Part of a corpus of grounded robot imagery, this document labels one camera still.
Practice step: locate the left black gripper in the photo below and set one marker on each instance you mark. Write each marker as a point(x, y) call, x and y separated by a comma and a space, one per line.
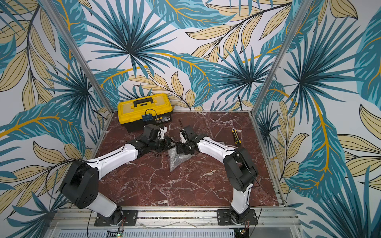
point(167, 145)

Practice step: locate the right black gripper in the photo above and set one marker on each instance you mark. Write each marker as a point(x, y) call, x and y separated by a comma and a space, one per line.
point(183, 145)

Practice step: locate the clear bubble wrap sheet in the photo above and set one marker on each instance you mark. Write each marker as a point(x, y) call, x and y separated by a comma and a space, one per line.
point(176, 159)

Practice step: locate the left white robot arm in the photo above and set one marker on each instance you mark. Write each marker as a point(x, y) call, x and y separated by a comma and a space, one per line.
point(81, 183)

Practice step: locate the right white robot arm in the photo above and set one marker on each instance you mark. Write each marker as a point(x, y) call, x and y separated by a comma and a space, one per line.
point(239, 167)

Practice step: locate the yellow black toolbox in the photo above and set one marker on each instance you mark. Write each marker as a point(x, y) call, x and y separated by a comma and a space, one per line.
point(135, 114)

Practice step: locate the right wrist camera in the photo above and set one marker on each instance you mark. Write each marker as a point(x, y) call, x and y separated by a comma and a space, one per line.
point(187, 134)

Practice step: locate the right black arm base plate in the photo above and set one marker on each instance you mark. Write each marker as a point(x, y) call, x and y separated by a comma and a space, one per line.
point(227, 217)

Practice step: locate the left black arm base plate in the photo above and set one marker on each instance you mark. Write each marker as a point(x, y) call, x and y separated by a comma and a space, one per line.
point(117, 219)

